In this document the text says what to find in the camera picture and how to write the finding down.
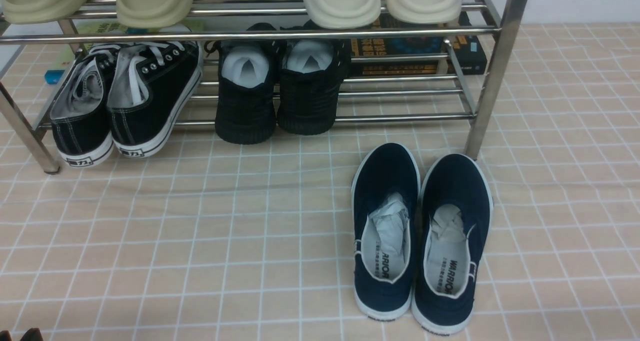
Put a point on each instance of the cream slipper far right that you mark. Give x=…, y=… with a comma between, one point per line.
x=425, y=11

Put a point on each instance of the black mesh shoe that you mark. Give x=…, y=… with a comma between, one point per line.
x=311, y=72
x=247, y=74

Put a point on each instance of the black mesh shoe right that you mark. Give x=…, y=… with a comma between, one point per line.
x=311, y=72

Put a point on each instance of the black canvas sneaker far left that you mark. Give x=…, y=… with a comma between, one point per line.
x=79, y=118

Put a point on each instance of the navy slip-on shoe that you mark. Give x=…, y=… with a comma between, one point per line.
x=384, y=200
x=456, y=211

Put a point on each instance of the black mesh shoe left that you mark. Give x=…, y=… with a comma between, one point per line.
x=247, y=74

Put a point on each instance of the small blue box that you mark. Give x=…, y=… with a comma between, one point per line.
x=53, y=76

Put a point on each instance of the cream slipper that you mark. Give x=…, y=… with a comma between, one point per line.
x=343, y=14
x=425, y=11

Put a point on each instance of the dark object bottom left corner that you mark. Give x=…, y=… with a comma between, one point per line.
x=32, y=334

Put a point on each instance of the black canvas sneaker white laces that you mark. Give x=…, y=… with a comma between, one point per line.
x=152, y=83

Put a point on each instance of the silver metal shoe rack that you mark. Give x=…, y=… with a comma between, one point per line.
x=504, y=30

